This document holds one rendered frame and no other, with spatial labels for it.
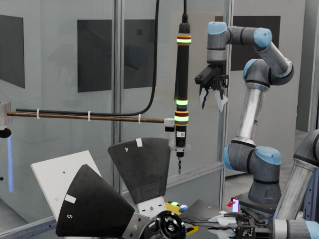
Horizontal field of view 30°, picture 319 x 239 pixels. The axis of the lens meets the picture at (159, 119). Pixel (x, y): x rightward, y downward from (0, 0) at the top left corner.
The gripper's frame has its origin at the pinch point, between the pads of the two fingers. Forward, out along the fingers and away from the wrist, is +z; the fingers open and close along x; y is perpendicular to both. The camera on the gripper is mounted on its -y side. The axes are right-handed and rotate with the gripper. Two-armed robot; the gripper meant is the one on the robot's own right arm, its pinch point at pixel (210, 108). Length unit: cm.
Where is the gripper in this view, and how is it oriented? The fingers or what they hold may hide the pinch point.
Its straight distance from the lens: 246.7
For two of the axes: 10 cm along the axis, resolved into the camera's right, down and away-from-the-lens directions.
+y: 6.5, -1.4, 7.4
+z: -0.2, 9.8, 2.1
